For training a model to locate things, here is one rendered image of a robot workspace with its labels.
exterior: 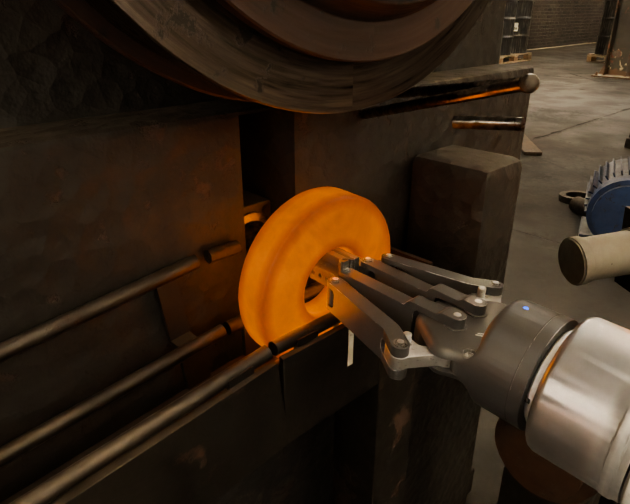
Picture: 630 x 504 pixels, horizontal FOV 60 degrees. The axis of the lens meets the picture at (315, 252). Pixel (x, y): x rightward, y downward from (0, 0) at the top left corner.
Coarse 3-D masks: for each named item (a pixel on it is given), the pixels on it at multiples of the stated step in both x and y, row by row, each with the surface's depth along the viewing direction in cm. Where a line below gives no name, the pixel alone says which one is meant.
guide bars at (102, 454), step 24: (288, 336) 42; (312, 336) 44; (240, 360) 40; (264, 360) 41; (216, 384) 38; (168, 408) 36; (192, 408) 37; (144, 432) 35; (96, 456) 33; (120, 456) 34; (48, 480) 32; (72, 480) 32
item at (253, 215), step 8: (248, 192) 56; (248, 200) 53; (256, 200) 53; (264, 200) 54; (248, 208) 52; (256, 208) 53; (264, 208) 53; (248, 216) 52; (256, 216) 53; (264, 216) 54
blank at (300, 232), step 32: (320, 192) 44; (288, 224) 41; (320, 224) 42; (352, 224) 45; (384, 224) 48; (256, 256) 41; (288, 256) 41; (320, 256) 44; (256, 288) 41; (288, 288) 42; (256, 320) 42; (288, 320) 44
